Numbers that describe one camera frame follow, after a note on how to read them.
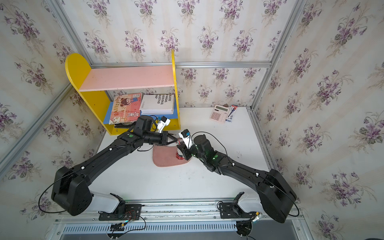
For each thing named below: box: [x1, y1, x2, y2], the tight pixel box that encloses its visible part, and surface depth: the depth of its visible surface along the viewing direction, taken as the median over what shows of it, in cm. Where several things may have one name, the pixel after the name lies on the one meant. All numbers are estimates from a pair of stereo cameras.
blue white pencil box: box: [225, 104, 238, 123], surface depth 117 cm
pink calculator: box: [209, 104, 230, 124], surface depth 117 cm
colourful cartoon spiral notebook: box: [109, 93, 142, 125], surface depth 101 cm
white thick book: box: [139, 94, 175, 115], surface depth 100 cm
